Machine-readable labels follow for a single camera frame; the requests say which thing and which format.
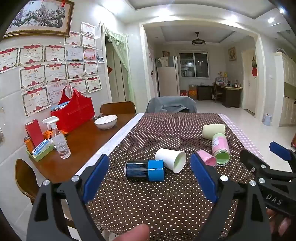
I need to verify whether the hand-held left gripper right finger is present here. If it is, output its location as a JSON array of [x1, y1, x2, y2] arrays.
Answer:
[[190, 153, 272, 241]]

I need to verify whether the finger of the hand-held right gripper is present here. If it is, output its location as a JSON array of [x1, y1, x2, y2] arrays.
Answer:
[[240, 149, 296, 186], [269, 141, 296, 164]]

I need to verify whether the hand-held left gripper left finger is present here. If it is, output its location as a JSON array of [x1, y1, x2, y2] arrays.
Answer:
[[26, 153, 110, 241]]

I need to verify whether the green cup with pink label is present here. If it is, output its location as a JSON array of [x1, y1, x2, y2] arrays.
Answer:
[[212, 133, 231, 166]]

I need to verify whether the white cup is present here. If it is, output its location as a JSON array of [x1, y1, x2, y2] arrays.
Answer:
[[154, 148, 187, 174]]

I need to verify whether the black and blue cup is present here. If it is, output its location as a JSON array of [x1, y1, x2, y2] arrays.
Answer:
[[124, 159, 165, 182]]

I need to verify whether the cream cup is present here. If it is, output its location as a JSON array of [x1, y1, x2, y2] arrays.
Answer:
[[202, 124, 225, 140]]

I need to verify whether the person's right hand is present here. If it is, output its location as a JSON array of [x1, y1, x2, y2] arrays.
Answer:
[[266, 207, 294, 235]]

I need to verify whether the person's left hand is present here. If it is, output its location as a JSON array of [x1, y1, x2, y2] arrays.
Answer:
[[108, 224, 151, 241]]

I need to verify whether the wooden table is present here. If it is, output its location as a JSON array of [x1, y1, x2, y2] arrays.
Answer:
[[29, 113, 139, 183]]

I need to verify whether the clear spray bottle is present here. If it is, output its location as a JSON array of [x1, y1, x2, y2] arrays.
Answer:
[[42, 116, 71, 159]]

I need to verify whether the white bowl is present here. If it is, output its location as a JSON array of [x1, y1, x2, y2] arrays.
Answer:
[[94, 115, 118, 130]]

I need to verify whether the green tray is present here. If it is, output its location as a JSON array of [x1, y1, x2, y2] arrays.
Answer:
[[26, 142, 56, 162]]

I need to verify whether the blue and white box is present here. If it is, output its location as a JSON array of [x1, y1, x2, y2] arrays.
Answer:
[[32, 139, 54, 156]]

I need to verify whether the brown polka dot tablecloth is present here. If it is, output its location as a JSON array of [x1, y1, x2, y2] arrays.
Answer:
[[76, 113, 262, 241]]

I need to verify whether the white door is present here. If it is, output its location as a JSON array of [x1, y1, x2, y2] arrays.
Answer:
[[242, 50, 257, 114]]

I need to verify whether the orange wrapped packet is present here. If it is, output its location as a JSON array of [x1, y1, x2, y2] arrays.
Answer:
[[43, 130, 68, 139]]

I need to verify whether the red bag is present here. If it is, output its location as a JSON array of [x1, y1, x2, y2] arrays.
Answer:
[[50, 86, 96, 133]]

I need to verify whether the dark wooden desk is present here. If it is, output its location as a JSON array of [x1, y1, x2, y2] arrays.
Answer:
[[196, 85, 243, 108]]

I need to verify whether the wooden chair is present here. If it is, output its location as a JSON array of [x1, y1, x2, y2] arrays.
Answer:
[[15, 159, 40, 204], [100, 101, 136, 115]]

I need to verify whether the orange can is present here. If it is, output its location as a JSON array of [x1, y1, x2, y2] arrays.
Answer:
[[24, 136, 35, 152]]

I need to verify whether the red box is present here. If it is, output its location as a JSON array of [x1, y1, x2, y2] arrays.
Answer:
[[25, 119, 44, 147]]

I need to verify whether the dark desk chair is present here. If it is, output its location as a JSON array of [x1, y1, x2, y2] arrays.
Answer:
[[213, 83, 223, 103]]

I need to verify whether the grey jacket on chair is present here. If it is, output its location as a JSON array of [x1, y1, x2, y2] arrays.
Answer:
[[146, 96, 198, 113]]

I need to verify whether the cardboard box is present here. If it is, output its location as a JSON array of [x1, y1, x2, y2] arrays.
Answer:
[[188, 85, 198, 100]]

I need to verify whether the white refrigerator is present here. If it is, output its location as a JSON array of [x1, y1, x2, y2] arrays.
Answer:
[[155, 56, 181, 97]]

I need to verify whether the window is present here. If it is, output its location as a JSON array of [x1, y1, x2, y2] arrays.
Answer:
[[179, 52, 210, 78]]

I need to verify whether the green curtain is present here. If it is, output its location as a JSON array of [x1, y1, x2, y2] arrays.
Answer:
[[103, 24, 136, 102]]

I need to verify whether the ceiling lamp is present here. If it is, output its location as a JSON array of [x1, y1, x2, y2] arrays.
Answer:
[[191, 32, 205, 46]]

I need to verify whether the framed blossom painting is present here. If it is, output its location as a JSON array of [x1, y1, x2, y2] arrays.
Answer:
[[2, 0, 75, 39]]

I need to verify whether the group of wall certificates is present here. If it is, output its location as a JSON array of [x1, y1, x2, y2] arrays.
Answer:
[[0, 21, 103, 117]]

